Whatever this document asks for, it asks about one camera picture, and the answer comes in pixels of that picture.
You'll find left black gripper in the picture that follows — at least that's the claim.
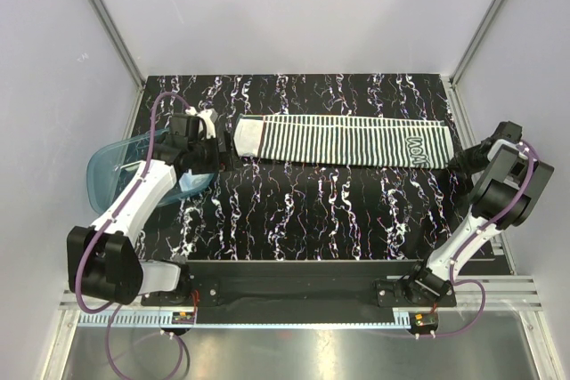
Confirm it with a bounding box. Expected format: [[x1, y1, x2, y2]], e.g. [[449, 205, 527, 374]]
[[189, 131, 243, 175]]

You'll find light blue towel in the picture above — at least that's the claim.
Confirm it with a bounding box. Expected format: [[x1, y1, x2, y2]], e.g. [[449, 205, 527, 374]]
[[178, 172, 212, 192]]

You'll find green white striped towel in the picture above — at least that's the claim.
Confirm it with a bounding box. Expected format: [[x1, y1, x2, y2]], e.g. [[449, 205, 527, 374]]
[[233, 114, 454, 169]]

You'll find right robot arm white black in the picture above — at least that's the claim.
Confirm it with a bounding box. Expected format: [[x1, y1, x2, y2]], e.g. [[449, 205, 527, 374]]
[[404, 121, 555, 306]]

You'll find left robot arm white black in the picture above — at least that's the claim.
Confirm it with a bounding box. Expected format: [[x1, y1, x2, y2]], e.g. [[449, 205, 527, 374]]
[[67, 108, 232, 313]]

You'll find blue transparent plastic container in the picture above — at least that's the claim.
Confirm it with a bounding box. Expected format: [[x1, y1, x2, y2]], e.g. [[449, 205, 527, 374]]
[[86, 133, 216, 214]]

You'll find right electronics board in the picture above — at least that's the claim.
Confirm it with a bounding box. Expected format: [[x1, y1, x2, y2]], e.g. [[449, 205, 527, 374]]
[[412, 311, 439, 328]]

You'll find electronics board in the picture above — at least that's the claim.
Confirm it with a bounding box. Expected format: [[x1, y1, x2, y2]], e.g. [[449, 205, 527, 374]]
[[412, 311, 439, 328], [172, 311, 196, 325]]

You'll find left electronics board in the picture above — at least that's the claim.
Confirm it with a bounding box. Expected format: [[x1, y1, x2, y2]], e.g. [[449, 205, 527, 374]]
[[172, 311, 196, 325]]

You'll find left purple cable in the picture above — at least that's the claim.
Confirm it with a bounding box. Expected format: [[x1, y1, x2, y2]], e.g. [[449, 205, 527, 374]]
[[75, 92, 200, 376]]

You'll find aluminium frame rail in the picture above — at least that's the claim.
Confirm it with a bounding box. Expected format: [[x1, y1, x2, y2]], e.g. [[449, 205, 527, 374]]
[[78, 277, 542, 330]]

